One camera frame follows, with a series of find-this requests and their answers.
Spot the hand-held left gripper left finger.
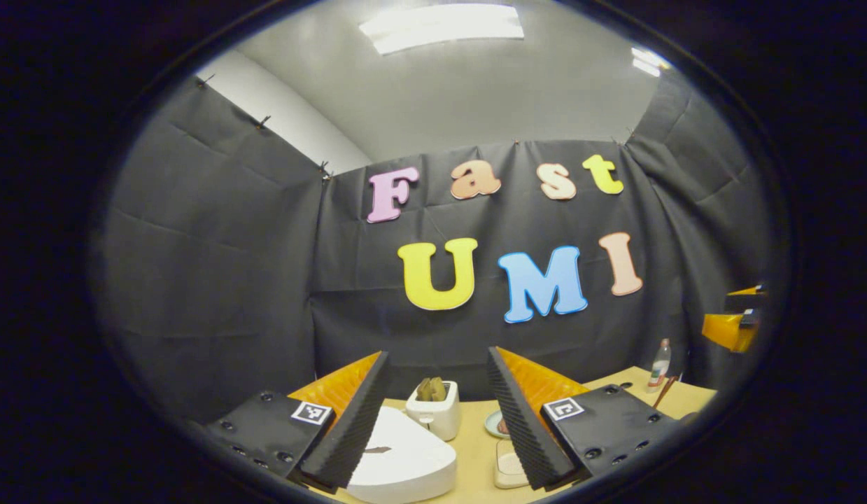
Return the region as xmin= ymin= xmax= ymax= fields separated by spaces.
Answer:
xmin=206 ymin=350 xmax=393 ymax=489

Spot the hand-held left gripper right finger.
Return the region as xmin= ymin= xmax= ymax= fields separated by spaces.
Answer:
xmin=486 ymin=346 xmax=682 ymax=491

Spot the white rice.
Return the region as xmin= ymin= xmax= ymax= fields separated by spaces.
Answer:
xmin=498 ymin=451 xmax=525 ymax=484

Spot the white rice cooker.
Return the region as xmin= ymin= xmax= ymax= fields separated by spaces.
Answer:
xmin=344 ymin=406 xmax=458 ymax=504

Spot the brown wooden spoon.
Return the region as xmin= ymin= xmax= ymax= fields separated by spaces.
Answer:
xmin=652 ymin=375 xmax=680 ymax=411

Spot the white toaster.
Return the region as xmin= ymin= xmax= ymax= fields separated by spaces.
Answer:
xmin=405 ymin=380 xmax=463 ymax=442

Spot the clear water bottle red label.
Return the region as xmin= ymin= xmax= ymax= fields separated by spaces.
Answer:
xmin=648 ymin=339 xmax=672 ymax=393

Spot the ceiling light panel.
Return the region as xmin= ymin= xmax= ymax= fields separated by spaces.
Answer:
xmin=630 ymin=47 xmax=663 ymax=78
xmin=358 ymin=3 xmax=526 ymax=56

